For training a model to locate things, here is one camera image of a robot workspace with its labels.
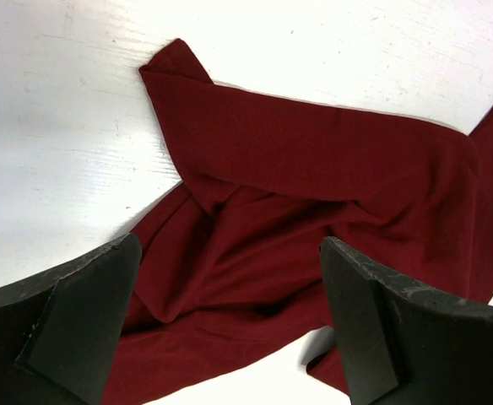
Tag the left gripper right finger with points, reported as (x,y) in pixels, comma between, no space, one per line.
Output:
(402,341)

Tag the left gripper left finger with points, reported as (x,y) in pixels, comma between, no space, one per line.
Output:
(59,329)

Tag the dark red t shirt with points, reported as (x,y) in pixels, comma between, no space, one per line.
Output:
(230,271)

